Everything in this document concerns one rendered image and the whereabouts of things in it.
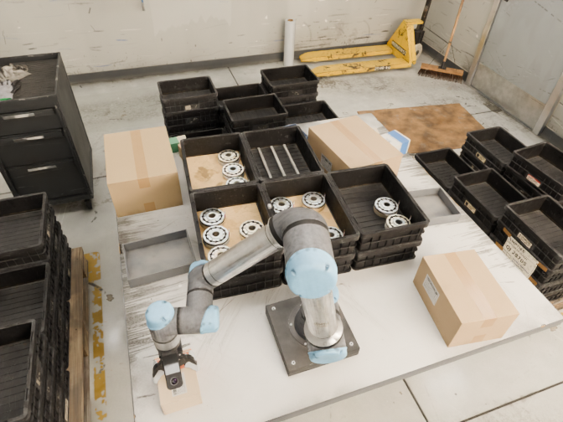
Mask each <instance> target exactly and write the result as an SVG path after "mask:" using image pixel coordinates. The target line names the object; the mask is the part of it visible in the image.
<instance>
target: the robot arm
mask: <svg viewBox="0 0 563 422"><path fill-rule="evenodd" d="M282 248H283V249H284V257H285V266H286V269H285V276H286V280H287V284H288V286H289V288H290V290H291V291H292V292H293V293H294V294H295V295H299V296H300V297H301V301H302V305H301V307H300V308H299V310H298V311H297V313H296V315H295V321H294V325H295V329H296V331H297V333H298V335H299V336H300V337H301V338H302V339H304V340H306V341H307V349H308V353H307V354H308V355H309V359H310V360H311V361H312V362H313V363H335V362H337V361H340V360H342V359H344V358H345V357H346V356H347V347H346V343H345V339H344V334H343V323H342V322H341V317H340V313H339V309H338V299H339V293H338V287H337V286H336V284H337V280H338V269H337V266H336V263H335V260H334V256H333V248H332V244H331V239H330V235H329V230H328V225H327V222H326V220H325V219H324V217H323V216H322V215H321V214H320V213H319V212H317V211H315V210H313V209H311V208H305V207H293V208H287V209H285V210H282V211H281V212H279V213H277V214H275V215H274V216H272V217H270V218H269V219H268V224H267V225H265V226H264V227H262V228H261V229H258V230H257V231H256V232H255V233H253V234H251V235H249V236H248V237H246V238H245V239H243V240H242V241H240V242H239V243H237V244H235V245H234V246H232V247H231V248H229V249H227V250H226V251H225V252H223V253H222V254H220V255H218V256H216V257H215V258H213V259H212V260H210V261H207V260H200V261H195V262H194V263H193V264H192V265H191V266H190V268H189V274H188V280H189V281H188V290H187V299H186V306H181V307H173V306H172V305H171V304H170V303H169V302H167V301H155V302H153V303H152V304H151V305H150V306H149V307H148V308H147V310H146V312H145V317H146V320H147V327H148V329H149V332H150V333H151V337H150V340H151V341H152V340H153V343H154V345H155V347H156V349H157V350H158V356H159V358H160V361H159V362H157V361H156V360H154V362H153V369H152V382H153V383H158V380H159V379H160V378H161V376H163V375H165V379H166V385H167V388H168V389H169V390H172V389H177V388H180V387H182V385H183V378H182V374H181V368H180V366H182V365H184V367H186V368H191V369H192V370H195V371H196V372H198V371H199V370H200V366H199V363H198V362H197V360H196V358H195V356H194V352H193V351H192V350H189V354H186V353H185V354H183V346H182V342H181V338H180V335H186V334H205V333H211V332H217V331H218V330H219V327H220V310H219V307H218V306H214V305H213V292H214V288H215V287H217V286H219V285H220V284H222V283H224V282H226V281H227V280H229V279H230V278H232V277H234V276H235V275H238V274H239V273H240V272H242V271H244V270H246V269H248V268H249V267H251V266H253V265H254V264H256V263H258V262H259V261H261V260H263V259H265V258H266V257H268V256H269V255H272V254H273V253H275V252H277V251H278V250H280V249H282Z"/></svg>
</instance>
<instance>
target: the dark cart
mask: <svg viewBox="0 0 563 422"><path fill-rule="evenodd" d="M10 63H11V64H13V65H14V66H15V65H16V64H23V65H27V66H28V71H27V72H29V73H30V74H31V75H28V76H26V77H23V78H22V79H20V80H19V82H18V83H17V84H16V85H20V88H19V89H18V90H17V91H16V92H14V93H13V98H12V99H11V100H0V173H1V174H2V175H3V178H4V180H5V182H6V184H7V185H8V187H9V189H10V191H11V193H12V195H13V196H14V197H17V196H22V195H26V194H31V193H41V192H46V193H47V196H48V201H49V206H52V205H56V204H62V203H70V202H75V201H80V200H84V201H85V205H86V206H87V208H88V209H90V208H92V203H91V200H90V199H91V198H94V188H93V164H92V148H91V145H90V141H89V138H88V136H87V133H86V130H85V126H84V123H83V121H82V118H81V115H80V111H79V108H78V106H77V103H76V100H75V96H74V93H73V90H72V88H71V85H70V81H69V78H68V75H67V73H66V70H65V66H64V63H63V60H62V57H61V54H60V52H56V53H47V54H30V55H20V56H11V57H2V58H0V71H1V68H2V67H3V66H9V64H10Z"/></svg>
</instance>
